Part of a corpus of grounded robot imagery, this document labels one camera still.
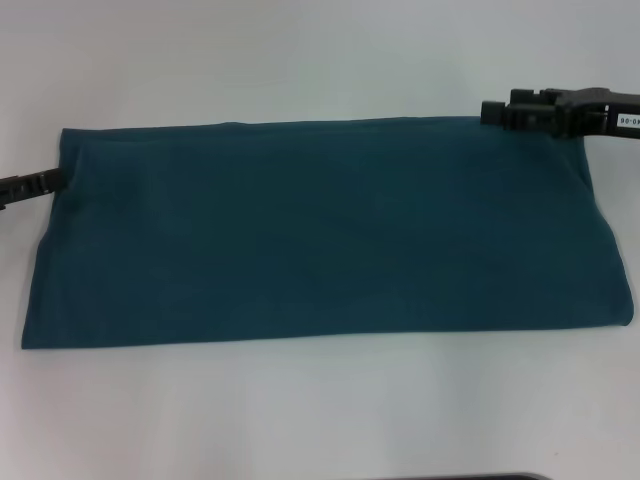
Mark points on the blue FREE print t-shirt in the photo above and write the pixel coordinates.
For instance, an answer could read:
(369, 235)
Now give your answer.
(325, 235)

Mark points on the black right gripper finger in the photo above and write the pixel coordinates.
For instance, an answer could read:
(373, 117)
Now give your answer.
(530, 96)
(520, 117)

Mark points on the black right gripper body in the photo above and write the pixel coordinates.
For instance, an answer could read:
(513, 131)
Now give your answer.
(595, 115)

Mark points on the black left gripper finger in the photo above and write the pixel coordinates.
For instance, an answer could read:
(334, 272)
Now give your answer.
(27, 186)

